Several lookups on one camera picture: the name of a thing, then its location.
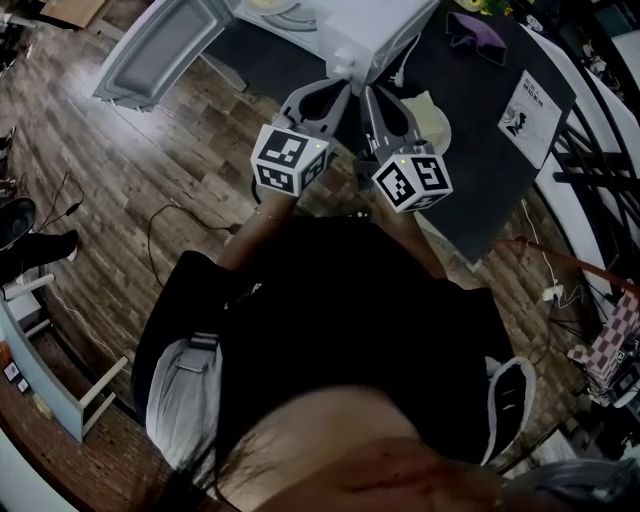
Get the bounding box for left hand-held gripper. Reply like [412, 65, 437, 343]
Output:
[249, 78, 354, 198]

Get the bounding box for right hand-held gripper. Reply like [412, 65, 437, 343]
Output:
[354, 84, 454, 214]

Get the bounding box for white plate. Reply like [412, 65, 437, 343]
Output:
[399, 89, 454, 156]

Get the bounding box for pale round dish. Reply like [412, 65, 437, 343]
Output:
[243, 0, 302, 15]

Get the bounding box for white microwave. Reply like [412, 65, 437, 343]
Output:
[92, 0, 442, 112]

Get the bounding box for person's left forearm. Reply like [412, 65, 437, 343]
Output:
[217, 192, 297, 272]

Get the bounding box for person's right forearm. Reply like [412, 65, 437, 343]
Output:
[374, 192, 447, 280]

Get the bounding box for dark grey table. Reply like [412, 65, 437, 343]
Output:
[203, 0, 577, 265]

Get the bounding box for white printed paper sheet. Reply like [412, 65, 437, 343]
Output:
[497, 69, 562, 170]

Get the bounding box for yellow sunflowers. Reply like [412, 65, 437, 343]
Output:
[458, 0, 515, 16]

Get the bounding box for white railing base ledge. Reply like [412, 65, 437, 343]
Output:
[519, 22, 632, 284]

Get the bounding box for person in dark shirt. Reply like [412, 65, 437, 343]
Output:
[130, 215, 516, 471]

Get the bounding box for black metal railing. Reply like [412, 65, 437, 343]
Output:
[548, 74, 640, 284]

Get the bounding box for wooden coat rack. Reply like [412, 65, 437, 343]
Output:
[492, 236, 640, 297]

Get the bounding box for person's face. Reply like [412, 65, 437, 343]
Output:
[214, 387, 507, 512]

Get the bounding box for white power plug with cable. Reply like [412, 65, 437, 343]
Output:
[388, 32, 424, 88]

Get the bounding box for white power cable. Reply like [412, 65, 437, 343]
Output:
[519, 198, 587, 310]

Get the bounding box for black floor cable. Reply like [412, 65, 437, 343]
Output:
[146, 202, 242, 287]
[18, 171, 86, 235]

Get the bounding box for white floor cable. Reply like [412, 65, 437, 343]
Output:
[48, 283, 125, 362]

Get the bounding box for white bench frame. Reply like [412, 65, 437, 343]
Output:
[0, 272, 130, 445]

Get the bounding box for grey head mount part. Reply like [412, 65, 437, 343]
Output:
[499, 458, 640, 512]

